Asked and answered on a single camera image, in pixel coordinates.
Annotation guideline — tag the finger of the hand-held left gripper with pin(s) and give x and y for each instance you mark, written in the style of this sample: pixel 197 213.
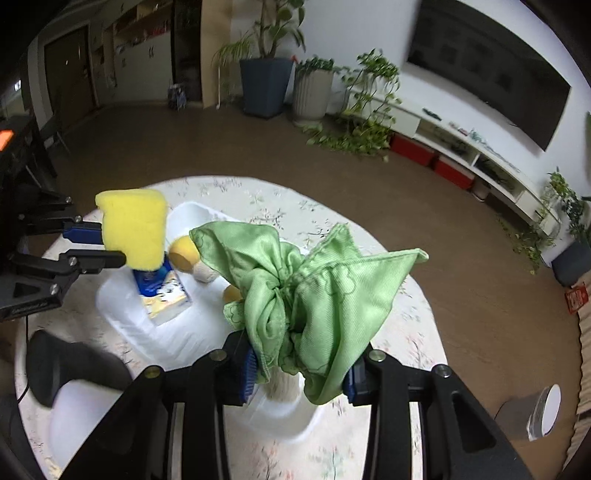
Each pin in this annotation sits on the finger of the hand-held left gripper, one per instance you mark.
pixel 87 261
pixel 83 233

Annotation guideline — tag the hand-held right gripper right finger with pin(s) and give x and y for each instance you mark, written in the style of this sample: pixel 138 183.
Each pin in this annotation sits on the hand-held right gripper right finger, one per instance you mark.
pixel 355 385

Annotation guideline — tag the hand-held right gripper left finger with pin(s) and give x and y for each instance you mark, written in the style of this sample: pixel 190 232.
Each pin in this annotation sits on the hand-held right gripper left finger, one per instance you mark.
pixel 247 378

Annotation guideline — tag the yellow rectangular sponge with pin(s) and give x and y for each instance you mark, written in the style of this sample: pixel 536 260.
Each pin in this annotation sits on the yellow rectangular sponge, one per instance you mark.
pixel 134 226

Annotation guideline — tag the white plastic bin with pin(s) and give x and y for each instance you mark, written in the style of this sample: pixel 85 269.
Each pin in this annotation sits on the white plastic bin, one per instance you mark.
pixel 184 344

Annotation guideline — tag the green cloth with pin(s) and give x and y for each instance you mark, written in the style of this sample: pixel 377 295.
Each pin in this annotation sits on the green cloth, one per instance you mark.
pixel 314 314

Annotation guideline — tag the yellow gourd-shaped sponge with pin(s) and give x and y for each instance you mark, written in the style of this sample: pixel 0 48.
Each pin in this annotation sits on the yellow gourd-shaped sponge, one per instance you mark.
pixel 231 295

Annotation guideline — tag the yellow egg-shaped sponge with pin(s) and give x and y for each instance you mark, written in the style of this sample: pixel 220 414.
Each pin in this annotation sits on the yellow egg-shaped sponge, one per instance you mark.
pixel 182 254

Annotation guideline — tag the cream knitted pad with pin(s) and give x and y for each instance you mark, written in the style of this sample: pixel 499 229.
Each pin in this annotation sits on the cream knitted pad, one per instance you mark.
pixel 205 273

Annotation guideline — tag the black cylindrical container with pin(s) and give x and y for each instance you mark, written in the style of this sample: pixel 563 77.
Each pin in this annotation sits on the black cylindrical container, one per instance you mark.
pixel 69 364

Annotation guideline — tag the blue printed box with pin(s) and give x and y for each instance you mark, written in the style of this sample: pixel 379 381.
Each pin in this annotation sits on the blue printed box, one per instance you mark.
pixel 161 300

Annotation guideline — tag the translucent white plastic container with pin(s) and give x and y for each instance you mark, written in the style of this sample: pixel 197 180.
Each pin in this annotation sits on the translucent white plastic container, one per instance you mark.
pixel 78 424

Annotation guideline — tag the dark wooden door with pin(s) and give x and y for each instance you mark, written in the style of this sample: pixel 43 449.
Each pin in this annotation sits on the dark wooden door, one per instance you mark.
pixel 69 78

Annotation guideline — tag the blue patterned floor item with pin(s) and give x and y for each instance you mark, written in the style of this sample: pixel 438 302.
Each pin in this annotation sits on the blue patterned floor item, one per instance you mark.
pixel 177 97

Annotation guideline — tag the white storage cabinet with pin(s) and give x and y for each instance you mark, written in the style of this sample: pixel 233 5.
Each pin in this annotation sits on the white storage cabinet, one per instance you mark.
pixel 138 64

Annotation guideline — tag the white round trash can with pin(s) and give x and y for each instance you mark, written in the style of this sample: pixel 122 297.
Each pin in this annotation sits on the white round trash can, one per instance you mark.
pixel 531 413

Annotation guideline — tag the white thin pole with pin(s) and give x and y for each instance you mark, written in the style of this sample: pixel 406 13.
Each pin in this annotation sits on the white thin pole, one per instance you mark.
pixel 217 85

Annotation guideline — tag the beige curtain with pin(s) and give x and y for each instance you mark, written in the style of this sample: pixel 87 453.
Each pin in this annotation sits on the beige curtain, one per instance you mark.
pixel 582 415

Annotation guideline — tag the grassy spider plant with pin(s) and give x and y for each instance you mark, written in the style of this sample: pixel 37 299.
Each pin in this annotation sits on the grassy spider plant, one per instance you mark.
pixel 231 53

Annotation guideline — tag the blue square plant pot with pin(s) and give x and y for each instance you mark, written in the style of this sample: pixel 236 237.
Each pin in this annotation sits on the blue square plant pot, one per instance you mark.
pixel 265 87

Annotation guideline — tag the red storage box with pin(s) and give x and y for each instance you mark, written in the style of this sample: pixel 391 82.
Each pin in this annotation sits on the red storage box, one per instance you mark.
pixel 455 171
pixel 413 150

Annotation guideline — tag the red printed floor item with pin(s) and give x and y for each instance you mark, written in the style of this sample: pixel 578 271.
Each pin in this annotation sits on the red printed floor item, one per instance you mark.
pixel 577 299

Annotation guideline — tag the dark round plant pot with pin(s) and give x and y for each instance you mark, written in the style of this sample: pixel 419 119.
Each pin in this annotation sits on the dark round plant pot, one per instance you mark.
pixel 575 263

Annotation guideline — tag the white television cabinet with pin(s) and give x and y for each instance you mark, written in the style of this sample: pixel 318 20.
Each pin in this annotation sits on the white television cabinet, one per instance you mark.
pixel 466 147

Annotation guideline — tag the trailing vine plant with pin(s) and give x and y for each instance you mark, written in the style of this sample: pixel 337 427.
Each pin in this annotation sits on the trailing vine plant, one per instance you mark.
pixel 364 120

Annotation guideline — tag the white ribbed plant pot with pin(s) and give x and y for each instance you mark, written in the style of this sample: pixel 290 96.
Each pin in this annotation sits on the white ribbed plant pot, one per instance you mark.
pixel 311 97

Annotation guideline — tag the small leafy plant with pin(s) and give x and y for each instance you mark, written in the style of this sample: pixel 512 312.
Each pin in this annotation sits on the small leafy plant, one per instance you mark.
pixel 565 198

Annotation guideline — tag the tall green plant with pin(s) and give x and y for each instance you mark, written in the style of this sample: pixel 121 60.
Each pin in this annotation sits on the tall green plant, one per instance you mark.
pixel 277 27

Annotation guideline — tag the small bushy green plant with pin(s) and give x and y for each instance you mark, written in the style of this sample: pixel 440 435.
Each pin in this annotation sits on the small bushy green plant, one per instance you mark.
pixel 318 64

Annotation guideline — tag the wall television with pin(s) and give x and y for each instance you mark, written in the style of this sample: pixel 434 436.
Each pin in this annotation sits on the wall television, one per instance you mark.
pixel 485 60

